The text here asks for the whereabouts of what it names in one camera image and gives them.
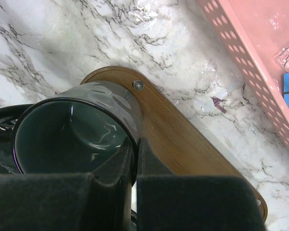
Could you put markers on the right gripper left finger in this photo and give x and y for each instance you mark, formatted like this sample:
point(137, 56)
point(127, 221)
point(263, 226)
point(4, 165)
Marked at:
point(98, 201)

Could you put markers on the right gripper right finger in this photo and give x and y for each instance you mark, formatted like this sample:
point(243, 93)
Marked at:
point(169, 202)

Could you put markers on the brown wooden oval tray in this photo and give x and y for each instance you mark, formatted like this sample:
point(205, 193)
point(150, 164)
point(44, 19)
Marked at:
point(174, 140)

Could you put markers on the dark green mug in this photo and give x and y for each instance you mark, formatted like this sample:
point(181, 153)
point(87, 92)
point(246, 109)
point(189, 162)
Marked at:
point(74, 131)

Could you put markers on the pink plastic basket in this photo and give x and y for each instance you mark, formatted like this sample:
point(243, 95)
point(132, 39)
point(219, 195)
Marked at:
point(256, 35)

